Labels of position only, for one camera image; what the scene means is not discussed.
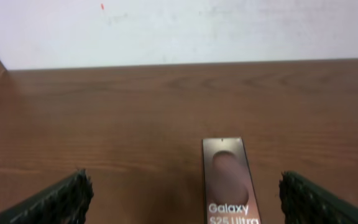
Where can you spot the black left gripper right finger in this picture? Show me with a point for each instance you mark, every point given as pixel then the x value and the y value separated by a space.
pixel 304 202

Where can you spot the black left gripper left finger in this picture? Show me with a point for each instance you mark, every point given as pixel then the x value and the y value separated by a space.
pixel 65 202

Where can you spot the bronze Galaxy smartphone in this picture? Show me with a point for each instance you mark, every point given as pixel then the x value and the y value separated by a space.
pixel 229 194

